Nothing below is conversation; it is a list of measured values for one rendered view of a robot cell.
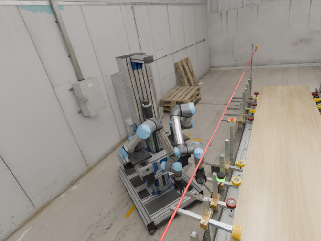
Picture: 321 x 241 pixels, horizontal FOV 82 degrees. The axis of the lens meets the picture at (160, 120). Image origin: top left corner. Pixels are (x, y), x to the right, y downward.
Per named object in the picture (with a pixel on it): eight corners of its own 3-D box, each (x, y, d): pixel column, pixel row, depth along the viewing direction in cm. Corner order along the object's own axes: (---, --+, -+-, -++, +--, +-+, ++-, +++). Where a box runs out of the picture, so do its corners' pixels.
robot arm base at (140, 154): (130, 154, 205) (127, 147, 201) (142, 148, 210) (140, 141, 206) (134, 161, 192) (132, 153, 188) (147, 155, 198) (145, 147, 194)
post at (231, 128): (229, 158, 222) (229, 125, 202) (230, 156, 225) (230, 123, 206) (233, 159, 219) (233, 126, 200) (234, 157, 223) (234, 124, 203)
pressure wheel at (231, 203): (225, 213, 150) (225, 203, 145) (227, 205, 156) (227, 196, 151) (235, 217, 146) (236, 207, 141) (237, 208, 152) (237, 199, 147)
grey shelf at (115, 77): (128, 138, 449) (110, 75, 382) (148, 121, 515) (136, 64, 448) (143, 141, 426) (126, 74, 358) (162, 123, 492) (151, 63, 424)
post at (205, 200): (206, 241, 148) (202, 199, 127) (207, 236, 151) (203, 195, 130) (210, 242, 146) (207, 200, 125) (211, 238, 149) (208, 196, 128)
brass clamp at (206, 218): (199, 227, 131) (198, 222, 129) (205, 211, 141) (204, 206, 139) (208, 230, 128) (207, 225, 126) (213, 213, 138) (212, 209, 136)
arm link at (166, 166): (166, 163, 174) (177, 166, 168) (160, 171, 166) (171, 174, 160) (165, 157, 170) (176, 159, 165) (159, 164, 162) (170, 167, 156)
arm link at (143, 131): (133, 152, 194) (159, 126, 157) (123, 160, 183) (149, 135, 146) (125, 144, 194) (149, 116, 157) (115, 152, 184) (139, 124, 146)
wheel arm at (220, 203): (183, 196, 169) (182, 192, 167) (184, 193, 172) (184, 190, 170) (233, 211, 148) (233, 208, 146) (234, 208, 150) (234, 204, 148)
